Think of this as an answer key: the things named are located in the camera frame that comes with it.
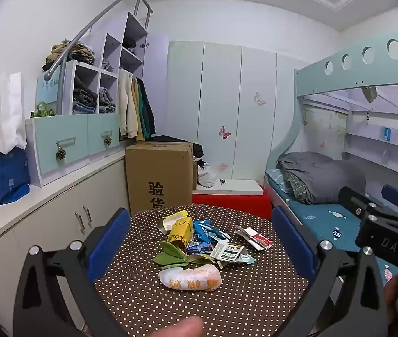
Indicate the green plant decoration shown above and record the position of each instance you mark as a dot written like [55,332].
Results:
[42,112]

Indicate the grey metal handrail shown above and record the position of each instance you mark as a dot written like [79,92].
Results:
[90,28]

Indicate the pine cone drawer pendant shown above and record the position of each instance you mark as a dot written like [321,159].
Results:
[108,141]
[60,154]

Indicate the plaid pillow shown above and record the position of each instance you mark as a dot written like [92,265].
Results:
[295,184]

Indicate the teal printed bedsheet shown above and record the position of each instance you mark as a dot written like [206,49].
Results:
[325,217]

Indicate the grey duvet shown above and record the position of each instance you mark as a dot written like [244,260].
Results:
[325,179]

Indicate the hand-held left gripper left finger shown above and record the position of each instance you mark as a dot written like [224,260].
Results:
[109,242]

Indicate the faint pink butterfly sticker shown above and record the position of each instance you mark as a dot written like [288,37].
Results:
[222,165]

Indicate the red bench with white top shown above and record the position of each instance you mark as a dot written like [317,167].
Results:
[234,203]

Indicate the cream hanging sweater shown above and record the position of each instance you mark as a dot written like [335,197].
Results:
[127,105]

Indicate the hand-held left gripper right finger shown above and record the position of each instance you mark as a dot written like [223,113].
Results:
[293,245]

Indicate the white wardrobe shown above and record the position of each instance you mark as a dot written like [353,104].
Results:
[220,87]

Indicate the blue plastic package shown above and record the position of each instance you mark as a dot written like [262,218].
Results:
[4,175]

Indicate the red white flat carton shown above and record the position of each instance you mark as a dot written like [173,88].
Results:
[258,240]

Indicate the small blue wall holder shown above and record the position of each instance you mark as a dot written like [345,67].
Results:
[387,134]

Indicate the small blue white packet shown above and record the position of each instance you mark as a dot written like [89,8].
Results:
[197,249]

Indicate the pale butterfly wall sticker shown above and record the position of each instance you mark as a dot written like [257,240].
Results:
[260,99]

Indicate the light blue bunk bed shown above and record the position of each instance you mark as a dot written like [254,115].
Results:
[311,80]

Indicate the lilac cabinet door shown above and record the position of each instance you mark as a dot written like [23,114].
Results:
[156,77]

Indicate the white orange plastic food bag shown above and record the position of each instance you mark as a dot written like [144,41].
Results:
[190,278]

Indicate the long blue packet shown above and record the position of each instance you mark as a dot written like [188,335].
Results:
[220,234]

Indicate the yellow snack box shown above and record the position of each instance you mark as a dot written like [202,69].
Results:
[181,231]

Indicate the low white cabinet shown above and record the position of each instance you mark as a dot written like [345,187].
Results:
[44,224]

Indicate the pink butterfly wall sticker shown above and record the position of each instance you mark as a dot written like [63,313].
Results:
[225,132]

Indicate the green leaf shaped wrapper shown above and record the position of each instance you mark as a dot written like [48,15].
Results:
[170,252]

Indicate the dark folded clothes stack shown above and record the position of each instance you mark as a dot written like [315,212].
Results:
[84,100]

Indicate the person's left hand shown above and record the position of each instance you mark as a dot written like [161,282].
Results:
[179,328]

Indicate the blue cartoon snack wrapper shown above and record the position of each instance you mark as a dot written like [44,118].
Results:
[200,230]

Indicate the large cardboard box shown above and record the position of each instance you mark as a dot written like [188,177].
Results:
[156,172]

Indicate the white paper bag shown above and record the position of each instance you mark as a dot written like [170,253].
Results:
[2,112]

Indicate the light green drawer cabinet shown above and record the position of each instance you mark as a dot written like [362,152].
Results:
[69,140]

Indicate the green hanging jacket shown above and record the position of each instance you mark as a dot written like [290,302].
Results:
[146,108]

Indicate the lilac stair shelf unit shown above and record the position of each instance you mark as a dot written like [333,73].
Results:
[100,66]

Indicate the round polka-dot table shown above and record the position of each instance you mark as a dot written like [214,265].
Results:
[255,298]

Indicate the white yellow carton box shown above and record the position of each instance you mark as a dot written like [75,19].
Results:
[167,222]

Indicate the pile of folded clothes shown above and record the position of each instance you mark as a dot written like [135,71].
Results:
[69,54]

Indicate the teal small packet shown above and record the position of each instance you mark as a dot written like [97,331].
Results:
[246,259]

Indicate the black clothing heap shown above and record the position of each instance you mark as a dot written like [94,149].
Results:
[170,139]

